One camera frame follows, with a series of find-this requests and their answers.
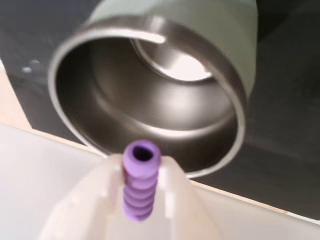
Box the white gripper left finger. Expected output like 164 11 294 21
37 152 141 240

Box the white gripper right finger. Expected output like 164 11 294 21
144 156 219 240

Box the purple ribbed pen grip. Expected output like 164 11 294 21
121 140 163 222

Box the pale green steel cup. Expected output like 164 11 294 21
47 0 260 179

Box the dark grey table mat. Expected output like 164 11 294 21
0 0 320 221

